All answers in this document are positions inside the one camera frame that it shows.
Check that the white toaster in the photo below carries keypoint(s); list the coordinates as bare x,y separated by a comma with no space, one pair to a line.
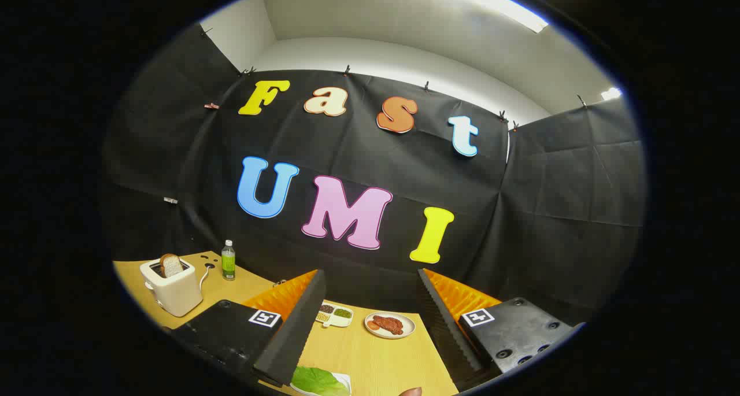
176,295

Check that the round beige plate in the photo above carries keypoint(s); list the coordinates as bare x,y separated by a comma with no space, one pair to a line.
408,325

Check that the white divided bean dish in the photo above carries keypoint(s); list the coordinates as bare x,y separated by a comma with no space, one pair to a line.
338,322

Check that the brown meat piece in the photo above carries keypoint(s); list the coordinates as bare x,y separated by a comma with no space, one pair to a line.
388,324

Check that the small ceiling light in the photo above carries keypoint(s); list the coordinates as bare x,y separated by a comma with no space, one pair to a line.
611,93

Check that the toasted bread slice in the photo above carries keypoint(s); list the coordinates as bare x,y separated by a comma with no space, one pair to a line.
171,266

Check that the green label drink bottle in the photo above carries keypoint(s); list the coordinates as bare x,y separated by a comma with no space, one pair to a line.
228,263

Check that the black backdrop cloth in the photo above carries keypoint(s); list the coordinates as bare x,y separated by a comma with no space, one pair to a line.
549,211

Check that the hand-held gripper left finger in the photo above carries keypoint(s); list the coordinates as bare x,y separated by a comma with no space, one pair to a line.
292,338

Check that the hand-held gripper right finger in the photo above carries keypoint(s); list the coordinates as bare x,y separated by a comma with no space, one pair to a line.
445,332

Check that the green lettuce leaf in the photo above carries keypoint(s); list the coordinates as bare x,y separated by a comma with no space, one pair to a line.
318,381

